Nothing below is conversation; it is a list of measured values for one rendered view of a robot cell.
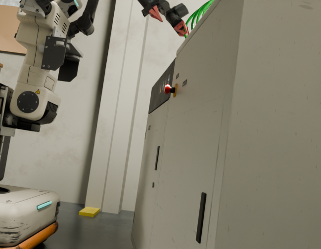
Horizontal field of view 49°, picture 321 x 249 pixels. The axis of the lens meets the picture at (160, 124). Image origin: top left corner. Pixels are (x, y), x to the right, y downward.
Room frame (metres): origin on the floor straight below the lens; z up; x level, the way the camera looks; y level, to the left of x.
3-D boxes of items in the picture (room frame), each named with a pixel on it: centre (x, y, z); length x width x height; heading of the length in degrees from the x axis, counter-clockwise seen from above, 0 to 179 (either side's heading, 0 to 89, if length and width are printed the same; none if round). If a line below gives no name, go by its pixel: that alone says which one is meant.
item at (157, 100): (1.68, 0.01, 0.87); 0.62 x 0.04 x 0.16; 8
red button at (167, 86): (1.23, -0.02, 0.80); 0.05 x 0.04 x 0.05; 8
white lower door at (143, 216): (1.68, 0.02, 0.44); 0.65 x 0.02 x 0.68; 8
